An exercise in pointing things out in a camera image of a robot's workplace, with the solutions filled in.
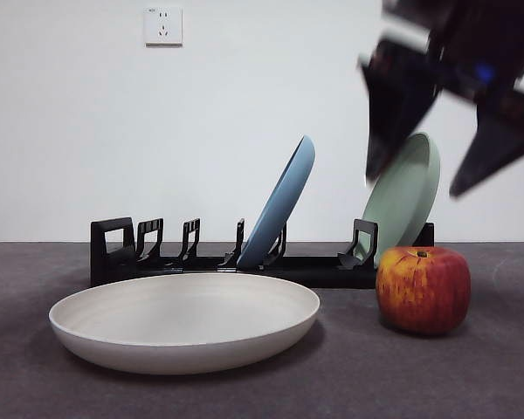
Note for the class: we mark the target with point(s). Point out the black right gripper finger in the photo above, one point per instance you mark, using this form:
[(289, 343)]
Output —
[(397, 100), (502, 135)]

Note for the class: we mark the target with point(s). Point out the red yellow apple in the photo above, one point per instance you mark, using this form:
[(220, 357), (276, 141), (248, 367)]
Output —
[(421, 292)]

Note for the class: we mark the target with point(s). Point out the cream yellow round plate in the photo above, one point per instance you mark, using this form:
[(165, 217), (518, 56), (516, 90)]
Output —
[(183, 323)]

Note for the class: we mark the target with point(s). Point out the green round plate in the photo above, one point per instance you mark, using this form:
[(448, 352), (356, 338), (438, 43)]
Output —
[(408, 209)]

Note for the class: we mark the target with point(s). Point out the blue round plate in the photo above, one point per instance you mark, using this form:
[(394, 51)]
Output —
[(279, 205)]

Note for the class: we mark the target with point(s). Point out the black plate rack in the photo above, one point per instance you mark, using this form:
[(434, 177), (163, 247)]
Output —
[(340, 275)]

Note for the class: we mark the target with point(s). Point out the white wall socket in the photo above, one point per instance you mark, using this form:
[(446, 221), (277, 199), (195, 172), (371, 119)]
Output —
[(163, 26)]

